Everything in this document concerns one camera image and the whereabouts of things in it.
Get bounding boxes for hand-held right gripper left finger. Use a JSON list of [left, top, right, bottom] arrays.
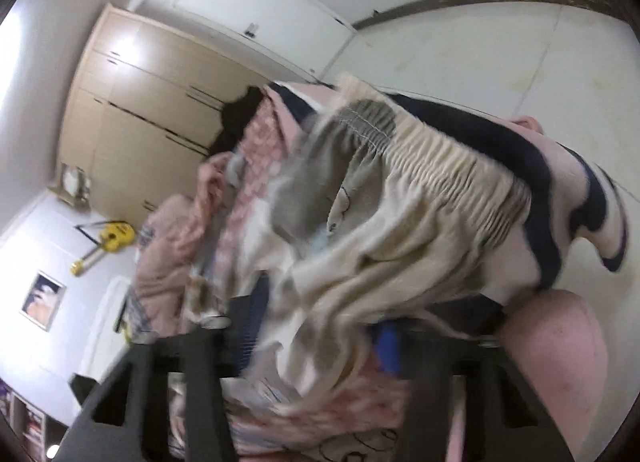
[[60, 321, 237, 462]]

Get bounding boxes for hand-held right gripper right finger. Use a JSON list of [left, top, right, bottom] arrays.
[[371, 316, 575, 462]]

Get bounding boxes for beige printed pants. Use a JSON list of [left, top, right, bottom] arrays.
[[220, 73, 534, 462]]

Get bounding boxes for white headboard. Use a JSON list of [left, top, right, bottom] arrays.
[[75, 276, 132, 379]]

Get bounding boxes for white shelf unit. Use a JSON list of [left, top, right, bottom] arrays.
[[0, 376, 67, 462]]

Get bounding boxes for yellow ukulele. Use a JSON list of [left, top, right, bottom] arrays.
[[70, 219, 135, 277]]

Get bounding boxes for pink garment with grey print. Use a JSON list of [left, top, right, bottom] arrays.
[[197, 149, 249, 224]]

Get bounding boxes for striped pink red blanket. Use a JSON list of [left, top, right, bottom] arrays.
[[240, 82, 629, 304]]

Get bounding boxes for light wooden wardrobe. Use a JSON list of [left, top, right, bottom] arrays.
[[55, 3, 275, 238]]

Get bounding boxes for black clothes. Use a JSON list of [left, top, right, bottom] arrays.
[[207, 85, 266, 158]]

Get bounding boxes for white door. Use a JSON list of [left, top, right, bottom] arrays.
[[172, 0, 357, 86]]

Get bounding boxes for framed wall picture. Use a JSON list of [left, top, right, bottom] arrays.
[[20, 271, 67, 333]]

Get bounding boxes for small wooden frame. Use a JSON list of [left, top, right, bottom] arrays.
[[56, 162, 92, 209]]

